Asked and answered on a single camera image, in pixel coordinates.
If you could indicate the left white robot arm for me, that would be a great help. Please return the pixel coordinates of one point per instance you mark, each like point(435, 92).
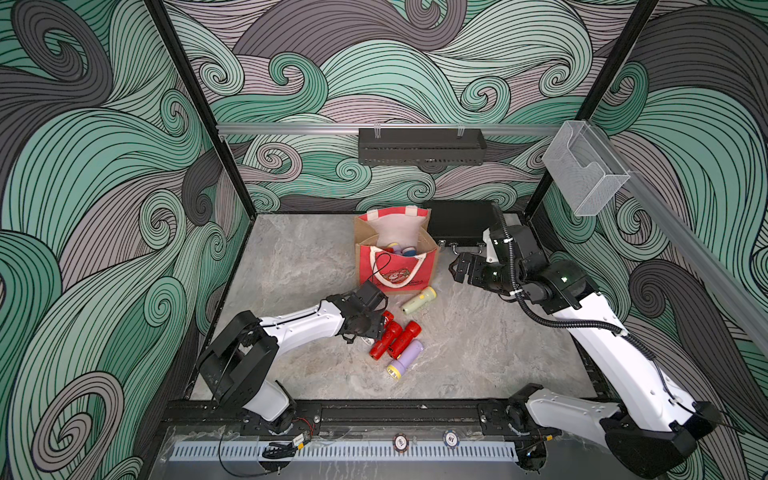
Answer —
point(236, 365)

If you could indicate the black hard carry case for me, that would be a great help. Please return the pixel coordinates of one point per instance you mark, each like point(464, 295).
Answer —
point(460, 222)

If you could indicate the red flashlight white head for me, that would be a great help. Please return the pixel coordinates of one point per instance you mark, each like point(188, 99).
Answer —
point(387, 315)

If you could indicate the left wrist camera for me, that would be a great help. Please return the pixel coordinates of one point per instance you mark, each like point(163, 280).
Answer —
point(369, 296)

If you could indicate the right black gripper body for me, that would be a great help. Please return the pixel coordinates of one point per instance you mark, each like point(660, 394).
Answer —
point(486, 274)

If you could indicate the black wall shelf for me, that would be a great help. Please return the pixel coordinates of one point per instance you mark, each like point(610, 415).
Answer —
point(434, 147)

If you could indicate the clear plastic wall bin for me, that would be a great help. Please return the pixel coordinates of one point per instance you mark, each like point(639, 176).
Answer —
point(585, 166)

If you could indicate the white perforated cable tray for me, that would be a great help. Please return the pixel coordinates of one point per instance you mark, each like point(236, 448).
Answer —
point(434, 451)

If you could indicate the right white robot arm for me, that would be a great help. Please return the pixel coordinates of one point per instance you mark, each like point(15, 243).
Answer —
point(652, 427)

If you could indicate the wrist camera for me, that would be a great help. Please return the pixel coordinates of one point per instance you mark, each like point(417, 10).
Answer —
point(515, 244)
point(369, 296)

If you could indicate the purple flashlight yellow head bottom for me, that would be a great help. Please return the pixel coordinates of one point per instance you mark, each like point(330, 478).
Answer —
point(399, 366)

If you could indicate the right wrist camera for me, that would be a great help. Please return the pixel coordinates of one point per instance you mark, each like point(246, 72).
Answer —
point(515, 244)

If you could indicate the red jute tote bag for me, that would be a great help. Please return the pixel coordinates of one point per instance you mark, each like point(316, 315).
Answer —
point(392, 272)

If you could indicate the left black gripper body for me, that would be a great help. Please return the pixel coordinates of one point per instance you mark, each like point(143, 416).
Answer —
point(370, 327)

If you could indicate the pale green flashlight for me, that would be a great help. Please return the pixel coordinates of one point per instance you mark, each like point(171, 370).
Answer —
point(420, 300)

